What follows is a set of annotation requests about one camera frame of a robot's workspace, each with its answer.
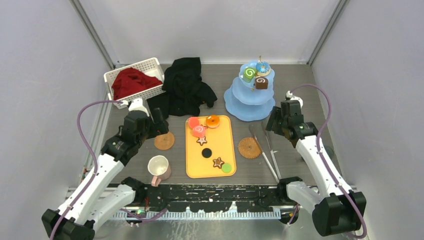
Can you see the black cloth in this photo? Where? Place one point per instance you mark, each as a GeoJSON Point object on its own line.
{"type": "Point", "coordinates": [184, 89]}

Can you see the green roll cake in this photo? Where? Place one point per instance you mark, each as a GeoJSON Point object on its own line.
{"type": "Point", "coordinates": [249, 73]}

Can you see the brown star cookie left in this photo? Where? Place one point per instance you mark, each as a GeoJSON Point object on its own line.
{"type": "Point", "coordinates": [202, 140]}

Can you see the brown star cookie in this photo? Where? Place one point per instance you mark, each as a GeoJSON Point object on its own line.
{"type": "Point", "coordinates": [218, 163]}
{"type": "Point", "coordinates": [202, 140]}

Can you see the red cloth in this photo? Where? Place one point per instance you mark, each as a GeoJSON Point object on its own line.
{"type": "Point", "coordinates": [131, 81]}

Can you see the woven coaster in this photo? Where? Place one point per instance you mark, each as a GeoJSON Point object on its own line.
{"type": "Point", "coordinates": [249, 148]}
{"type": "Point", "coordinates": [164, 141]}

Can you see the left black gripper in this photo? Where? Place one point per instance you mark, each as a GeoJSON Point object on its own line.
{"type": "Point", "coordinates": [159, 127]}

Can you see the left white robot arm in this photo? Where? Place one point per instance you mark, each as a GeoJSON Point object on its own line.
{"type": "Point", "coordinates": [84, 212]}

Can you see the pink mug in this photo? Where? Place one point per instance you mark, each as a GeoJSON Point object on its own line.
{"type": "Point", "coordinates": [159, 167]}

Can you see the pink swirl roll cake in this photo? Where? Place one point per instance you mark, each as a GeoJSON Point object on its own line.
{"type": "Point", "coordinates": [199, 131]}

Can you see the green round macaron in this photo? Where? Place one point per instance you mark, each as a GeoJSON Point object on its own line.
{"type": "Point", "coordinates": [226, 168]}

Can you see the black round cookie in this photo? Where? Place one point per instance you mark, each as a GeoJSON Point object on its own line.
{"type": "Point", "coordinates": [206, 153]}

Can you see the metal tongs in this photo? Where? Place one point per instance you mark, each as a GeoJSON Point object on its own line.
{"type": "Point", "coordinates": [267, 150]}

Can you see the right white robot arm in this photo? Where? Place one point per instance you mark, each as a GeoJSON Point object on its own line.
{"type": "Point", "coordinates": [336, 208]}

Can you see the red round cake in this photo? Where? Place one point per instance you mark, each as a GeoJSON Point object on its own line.
{"type": "Point", "coordinates": [193, 122]}

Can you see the orange donut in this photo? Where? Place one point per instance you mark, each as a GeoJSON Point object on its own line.
{"type": "Point", "coordinates": [212, 121]}

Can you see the blue three-tier cake stand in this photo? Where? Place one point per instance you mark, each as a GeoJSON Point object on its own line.
{"type": "Point", "coordinates": [245, 102]}

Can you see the chocolate swirl roll cake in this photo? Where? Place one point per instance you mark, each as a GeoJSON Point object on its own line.
{"type": "Point", "coordinates": [261, 83]}

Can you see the blue donut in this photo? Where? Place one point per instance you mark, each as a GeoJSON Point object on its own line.
{"type": "Point", "coordinates": [263, 68]}

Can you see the brown star cookie right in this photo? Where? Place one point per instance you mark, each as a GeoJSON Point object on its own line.
{"type": "Point", "coordinates": [218, 163]}

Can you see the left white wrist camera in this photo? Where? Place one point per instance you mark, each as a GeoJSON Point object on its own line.
{"type": "Point", "coordinates": [139, 104]}

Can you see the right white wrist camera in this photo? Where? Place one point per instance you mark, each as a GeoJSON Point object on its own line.
{"type": "Point", "coordinates": [291, 97]}

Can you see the left woven coaster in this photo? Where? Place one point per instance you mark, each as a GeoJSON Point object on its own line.
{"type": "Point", "coordinates": [164, 141]}

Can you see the white plastic basket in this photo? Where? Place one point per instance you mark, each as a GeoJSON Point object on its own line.
{"type": "Point", "coordinates": [150, 67]}

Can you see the right woven coaster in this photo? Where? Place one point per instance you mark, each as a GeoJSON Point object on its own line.
{"type": "Point", "coordinates": [249, 148]}

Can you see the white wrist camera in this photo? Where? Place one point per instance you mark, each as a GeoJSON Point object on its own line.
{"type": "Point", "coordinates": [291, 97]}
{"type": "Point", "coordinates": [139, 104]}

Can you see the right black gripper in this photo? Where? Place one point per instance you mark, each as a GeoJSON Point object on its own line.
{"type": "Point", "coordinates": [276, 114]}

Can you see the yellow tray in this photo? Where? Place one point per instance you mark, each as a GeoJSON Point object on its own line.
{"type": "Point", "coordinates": [219, 140]}

